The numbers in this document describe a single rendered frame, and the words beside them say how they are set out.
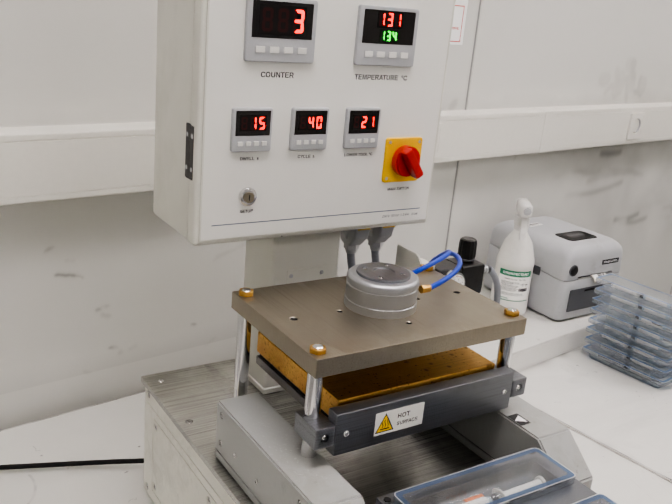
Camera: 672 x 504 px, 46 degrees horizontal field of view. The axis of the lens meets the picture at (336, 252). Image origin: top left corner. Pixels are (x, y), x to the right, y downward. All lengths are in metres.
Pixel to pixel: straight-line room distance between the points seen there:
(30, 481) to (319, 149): 0.62
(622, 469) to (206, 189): 0.83
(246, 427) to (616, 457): 0.75
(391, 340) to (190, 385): 0.36
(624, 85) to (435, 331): 1.55
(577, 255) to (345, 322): 0.99
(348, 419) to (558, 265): 1.04
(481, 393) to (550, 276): 0.91
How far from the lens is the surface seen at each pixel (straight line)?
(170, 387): 1.05
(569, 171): 2.15
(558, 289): 1.74
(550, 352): 1.69
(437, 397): 0.82
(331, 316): 0.82
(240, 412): 0.85
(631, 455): 1.43
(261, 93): 0.87
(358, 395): 0.78
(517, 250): 1.71
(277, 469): 0.77
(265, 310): 0.82
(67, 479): 1.21
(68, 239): 1.27
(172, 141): 0.91
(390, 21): 0.94
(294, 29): 0.87
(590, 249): 1.77
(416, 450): 0.96
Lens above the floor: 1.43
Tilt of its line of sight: 18 degrees down
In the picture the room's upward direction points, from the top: 5 degrees clockwise
